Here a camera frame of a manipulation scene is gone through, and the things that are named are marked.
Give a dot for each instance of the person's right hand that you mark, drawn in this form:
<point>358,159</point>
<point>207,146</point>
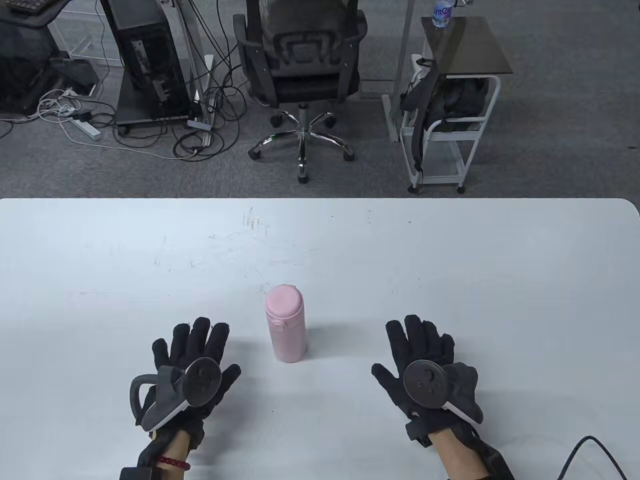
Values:
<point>420,340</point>

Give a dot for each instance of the person's left hand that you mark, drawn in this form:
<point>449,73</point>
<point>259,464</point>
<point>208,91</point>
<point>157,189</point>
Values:
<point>197,340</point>

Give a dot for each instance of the pink thermos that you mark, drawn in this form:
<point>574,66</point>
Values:
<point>289,346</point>

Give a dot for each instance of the pink thermos cap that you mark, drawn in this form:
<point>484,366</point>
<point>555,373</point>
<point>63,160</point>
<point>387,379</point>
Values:
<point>284,302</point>

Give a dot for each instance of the black forearm sensor box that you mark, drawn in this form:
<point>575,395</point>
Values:
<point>136,474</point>
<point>495,462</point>

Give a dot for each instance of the person's left forearm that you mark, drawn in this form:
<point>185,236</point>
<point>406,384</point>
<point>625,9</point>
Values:
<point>174,446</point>

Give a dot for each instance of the grey VR controller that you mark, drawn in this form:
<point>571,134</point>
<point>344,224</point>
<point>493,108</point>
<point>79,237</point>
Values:
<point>202,382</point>
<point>425,384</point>

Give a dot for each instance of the silver metal stand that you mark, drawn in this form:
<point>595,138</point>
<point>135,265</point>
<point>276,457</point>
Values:
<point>200,125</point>

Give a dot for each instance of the white metal pole stand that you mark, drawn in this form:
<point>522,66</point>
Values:
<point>395,117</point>

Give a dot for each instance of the white power strip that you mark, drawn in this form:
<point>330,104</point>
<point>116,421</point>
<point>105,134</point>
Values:
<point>86,128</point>

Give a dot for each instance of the black wheeled computer stand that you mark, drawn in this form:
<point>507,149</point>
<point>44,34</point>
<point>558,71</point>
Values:
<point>132,109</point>

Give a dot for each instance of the black backpack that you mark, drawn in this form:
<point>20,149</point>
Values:
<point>457,100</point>

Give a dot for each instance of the black office chair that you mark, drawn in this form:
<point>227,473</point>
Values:
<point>300,85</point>

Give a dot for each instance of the white cart with dark top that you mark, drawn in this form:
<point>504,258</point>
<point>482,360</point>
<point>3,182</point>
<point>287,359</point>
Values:
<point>467,45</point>

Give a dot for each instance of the black computer tower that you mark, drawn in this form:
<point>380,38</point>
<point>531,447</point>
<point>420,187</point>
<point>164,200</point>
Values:
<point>145,45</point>

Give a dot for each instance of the clear plastic water bottle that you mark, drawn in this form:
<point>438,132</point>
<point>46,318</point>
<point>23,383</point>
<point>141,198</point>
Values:
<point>443,15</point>

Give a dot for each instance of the black desk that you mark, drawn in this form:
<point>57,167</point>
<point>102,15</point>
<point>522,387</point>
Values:
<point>35,19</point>

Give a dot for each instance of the black keyboard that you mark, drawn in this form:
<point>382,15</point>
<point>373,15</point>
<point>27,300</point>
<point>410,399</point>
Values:
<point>25,5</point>

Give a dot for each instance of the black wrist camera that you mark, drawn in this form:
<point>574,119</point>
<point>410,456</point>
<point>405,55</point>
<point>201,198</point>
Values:
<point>417,433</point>

